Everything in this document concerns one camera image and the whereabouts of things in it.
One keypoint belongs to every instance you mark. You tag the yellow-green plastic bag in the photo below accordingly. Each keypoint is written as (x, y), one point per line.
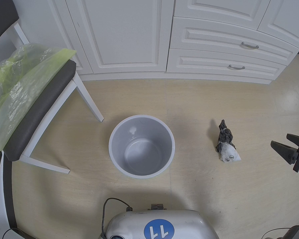
(20, 83)

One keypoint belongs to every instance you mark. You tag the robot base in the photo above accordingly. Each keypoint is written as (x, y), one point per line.
(184, 223)

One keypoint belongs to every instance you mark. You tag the white trash bin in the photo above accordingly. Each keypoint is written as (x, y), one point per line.
(142, 146)

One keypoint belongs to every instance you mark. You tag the crumpled black white wrapper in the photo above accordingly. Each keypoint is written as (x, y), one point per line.
(225, 136)

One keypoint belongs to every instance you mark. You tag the white chair grey cushions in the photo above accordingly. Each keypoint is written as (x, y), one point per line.
(47, 103)

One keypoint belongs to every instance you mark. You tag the white wardrobe with drawers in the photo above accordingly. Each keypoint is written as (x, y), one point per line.
(129, 28)

